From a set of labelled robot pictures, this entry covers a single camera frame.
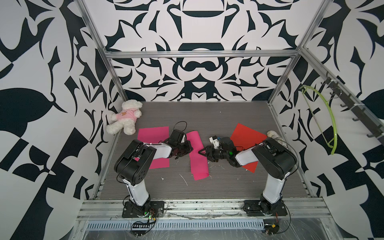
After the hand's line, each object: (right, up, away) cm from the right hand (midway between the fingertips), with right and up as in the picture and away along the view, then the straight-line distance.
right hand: (199, 152), depth 90 cm
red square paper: (+32, +7, +14) cm, 35 cm away
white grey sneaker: (+49, +10, +9) cm, 50 cm away
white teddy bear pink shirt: (-47, +20, +9) cm, 52 cm away
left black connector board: (-28, -32, -21) cm, 47 cm away
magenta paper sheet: (0, -8, 0) cm, 8 cm away
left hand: (-4, +3, +5) cm, 7 cm away
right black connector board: (+32, -30, -20) cm, 48 cm away
